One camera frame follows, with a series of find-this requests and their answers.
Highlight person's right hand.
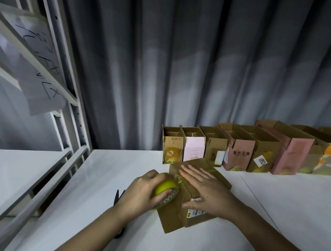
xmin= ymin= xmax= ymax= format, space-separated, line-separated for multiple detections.
xmin=178 ymin=164 xmax=244 ymax=223

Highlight person's left hand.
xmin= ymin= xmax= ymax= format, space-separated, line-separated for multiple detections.
xmin=114 ymin=169 xmax=175 ymax=221

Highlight black scissors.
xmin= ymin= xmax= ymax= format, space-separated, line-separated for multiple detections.
xmin=112 ymin=189 xmax=127 ymax=240

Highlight yellow tape roll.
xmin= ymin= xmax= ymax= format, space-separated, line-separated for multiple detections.
xmin=151 ymin=175 xmax=181 ymax=210

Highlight brown box with barcode label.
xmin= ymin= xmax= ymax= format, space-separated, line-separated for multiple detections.
xmin=156 ymin=158 xmax=233 ymax=234

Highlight brown box with white label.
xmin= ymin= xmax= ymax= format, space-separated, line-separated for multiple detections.
xmin=199 ymin=125 xmax=229 ymax=168

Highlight pink and yellow printed box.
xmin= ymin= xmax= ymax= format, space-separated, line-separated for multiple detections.
xmin=180 ymin=125 xmax=207 ymax=162

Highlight pink lettered cardboard box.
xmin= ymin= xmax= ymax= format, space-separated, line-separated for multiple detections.
xmin=255 ymin=119 xmax=317 ymax=176
xmin=217 ymin=122 xmax=257 ymax=172

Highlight taped brown cardboard box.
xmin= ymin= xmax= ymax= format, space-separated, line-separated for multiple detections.
xmin=161 ymin=124 xmax=186 ymax=165

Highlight person's left forearm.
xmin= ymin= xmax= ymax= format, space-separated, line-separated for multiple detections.
xmin=56 ymin=206 xmax=128 ymax=251

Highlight white metal shelf rack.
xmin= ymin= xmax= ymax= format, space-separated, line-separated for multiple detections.
xmin=0 ymin=0 xmax=94 ymax=249

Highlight handwritten paper sheet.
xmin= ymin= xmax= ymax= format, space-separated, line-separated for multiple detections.
xmin=20 ymin=56 xmax=68 ymax=117
xmin=7 ymin=10 xmax=66 ymax=79

